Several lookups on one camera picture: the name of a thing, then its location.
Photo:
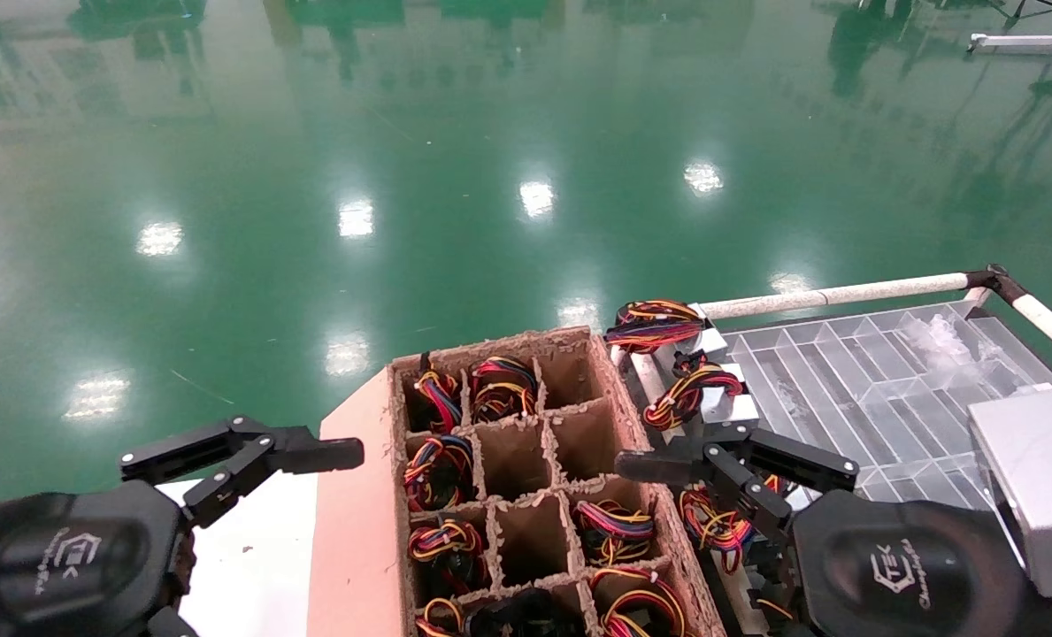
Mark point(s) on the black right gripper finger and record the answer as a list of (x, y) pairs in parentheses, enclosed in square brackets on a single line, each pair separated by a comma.
[(667, 467)]

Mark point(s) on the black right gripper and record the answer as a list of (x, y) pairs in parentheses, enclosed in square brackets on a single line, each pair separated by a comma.
[(906, 575)]

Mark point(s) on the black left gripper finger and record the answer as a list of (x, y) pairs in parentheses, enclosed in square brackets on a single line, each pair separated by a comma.
[(322, 454)]

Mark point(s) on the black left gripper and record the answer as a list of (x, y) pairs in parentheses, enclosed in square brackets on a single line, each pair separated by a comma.
[(65, 566)]

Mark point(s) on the brown cardboard divider box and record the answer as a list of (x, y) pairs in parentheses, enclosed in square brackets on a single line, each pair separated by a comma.
[(349, 548)]

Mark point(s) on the clear plastic divider tray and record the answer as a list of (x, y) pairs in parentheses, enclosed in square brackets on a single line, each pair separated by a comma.
[(871, 389)]

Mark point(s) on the crumpled clear plastic film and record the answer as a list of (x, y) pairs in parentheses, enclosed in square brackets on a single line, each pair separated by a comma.
[(937, 341)]

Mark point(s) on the black power supply unit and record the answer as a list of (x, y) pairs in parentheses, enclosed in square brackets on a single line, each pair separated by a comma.
[(526, 617)]

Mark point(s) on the black pipe corner joint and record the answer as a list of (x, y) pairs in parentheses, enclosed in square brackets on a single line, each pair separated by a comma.
[(994, 281)]

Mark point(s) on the white metal stand base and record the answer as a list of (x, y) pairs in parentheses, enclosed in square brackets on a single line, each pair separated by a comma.
[(1012, 41)]

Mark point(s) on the long white frame pipe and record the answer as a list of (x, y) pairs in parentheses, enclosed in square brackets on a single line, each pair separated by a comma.
[(844, 292)]

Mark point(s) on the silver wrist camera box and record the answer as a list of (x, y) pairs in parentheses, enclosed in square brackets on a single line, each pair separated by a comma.
[(1039, 478)]

